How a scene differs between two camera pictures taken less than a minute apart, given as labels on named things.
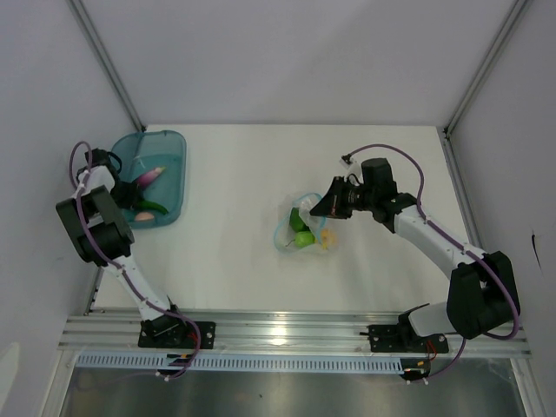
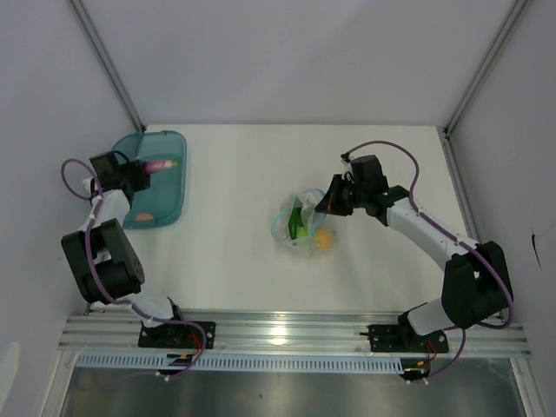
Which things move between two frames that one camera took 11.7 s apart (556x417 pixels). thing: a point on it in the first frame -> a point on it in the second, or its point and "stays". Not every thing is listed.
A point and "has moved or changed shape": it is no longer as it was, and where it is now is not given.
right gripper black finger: [334, 202] stays
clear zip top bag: [300, 230] has moved or changed shape
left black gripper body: [125, 195] -> [132, 173]
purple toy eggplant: [145, 178] has moved or changed shape
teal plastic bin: [141, 151] stays
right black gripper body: [359, 198] stays
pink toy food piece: [144, 216] stays
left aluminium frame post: [78, 9] stays
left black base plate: [188, 340] stays
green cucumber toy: [146, 204] -> [295, 219]
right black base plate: [400, 339] stays
